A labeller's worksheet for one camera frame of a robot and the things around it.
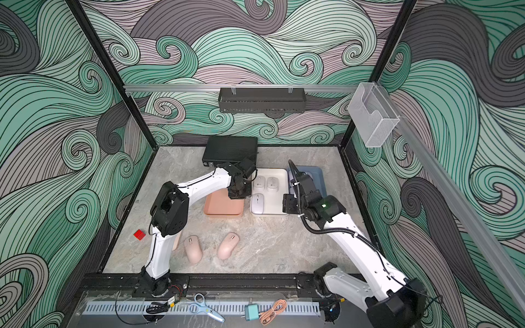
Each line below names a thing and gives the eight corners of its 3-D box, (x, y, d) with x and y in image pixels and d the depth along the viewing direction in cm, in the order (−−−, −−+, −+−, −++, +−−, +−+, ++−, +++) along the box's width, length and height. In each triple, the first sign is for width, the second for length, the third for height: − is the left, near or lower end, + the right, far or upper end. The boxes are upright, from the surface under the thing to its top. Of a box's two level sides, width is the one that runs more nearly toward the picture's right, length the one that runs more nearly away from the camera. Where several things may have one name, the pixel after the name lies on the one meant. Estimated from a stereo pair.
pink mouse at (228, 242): (214, 255, 82) (213, 253, 80) (228, 231, 89) (227, 229, 87) (227, 262, 81) (226, 260, 78) (241, 238, 87) (240, 235, 85)
